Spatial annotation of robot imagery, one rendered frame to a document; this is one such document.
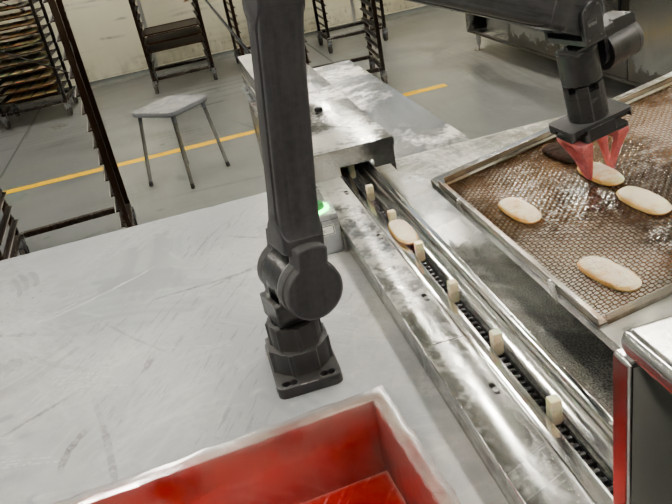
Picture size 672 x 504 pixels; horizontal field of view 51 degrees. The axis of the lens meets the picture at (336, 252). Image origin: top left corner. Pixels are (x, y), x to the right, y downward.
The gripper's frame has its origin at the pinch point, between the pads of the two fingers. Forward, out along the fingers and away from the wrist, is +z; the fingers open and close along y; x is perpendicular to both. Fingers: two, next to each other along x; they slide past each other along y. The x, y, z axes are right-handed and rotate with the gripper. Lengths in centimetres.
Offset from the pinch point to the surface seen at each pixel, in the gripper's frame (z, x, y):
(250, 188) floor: 85, -286, 42
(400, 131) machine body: 10, -75, 7
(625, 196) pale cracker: 0.2, 9.5, 2.4
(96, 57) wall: 40, -704, 118
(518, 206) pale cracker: 0.1, -0.5, 13.9
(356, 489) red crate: 2, 34, 54
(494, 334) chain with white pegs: 1.1, 22.7, 30.8
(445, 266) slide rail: 3.5, 0.5, 27.9
